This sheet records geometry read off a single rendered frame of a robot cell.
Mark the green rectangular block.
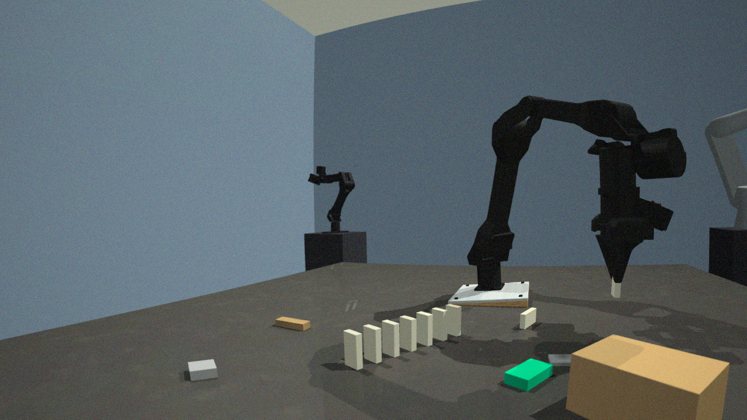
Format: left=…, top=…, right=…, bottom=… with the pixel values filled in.
left=504, top=359, right=553, bottom=391

